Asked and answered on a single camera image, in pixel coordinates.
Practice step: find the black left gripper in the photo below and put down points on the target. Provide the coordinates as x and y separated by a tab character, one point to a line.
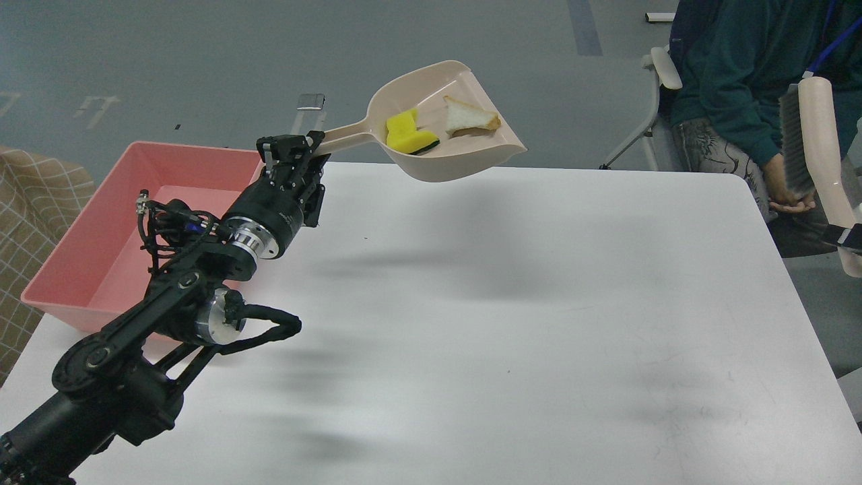
267	216

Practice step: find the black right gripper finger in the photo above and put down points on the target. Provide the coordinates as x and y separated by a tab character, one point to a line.
834	237

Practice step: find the yellow green sponge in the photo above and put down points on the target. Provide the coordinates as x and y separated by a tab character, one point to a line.
404	136

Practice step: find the beige hand brush black bristles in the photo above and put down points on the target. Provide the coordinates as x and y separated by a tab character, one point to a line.
812	156

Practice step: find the beige plastic dustpan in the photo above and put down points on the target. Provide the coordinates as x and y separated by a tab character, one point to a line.
426	88

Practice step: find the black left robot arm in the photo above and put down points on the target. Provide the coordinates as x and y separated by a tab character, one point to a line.
128	379

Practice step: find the pink plastic bin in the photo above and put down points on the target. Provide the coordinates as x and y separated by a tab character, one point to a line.
99	270

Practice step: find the person's clasped hands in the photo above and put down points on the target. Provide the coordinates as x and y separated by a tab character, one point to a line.
782	199

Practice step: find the grey floor socket plate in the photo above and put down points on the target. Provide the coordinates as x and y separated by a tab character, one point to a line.
311	102

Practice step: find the seated person in teal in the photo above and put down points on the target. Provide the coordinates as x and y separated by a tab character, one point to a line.
726	115

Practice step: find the beige checkered cloth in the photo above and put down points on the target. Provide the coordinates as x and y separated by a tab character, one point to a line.
40	199

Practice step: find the white office chair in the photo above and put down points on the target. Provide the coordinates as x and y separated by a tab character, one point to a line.
665	81

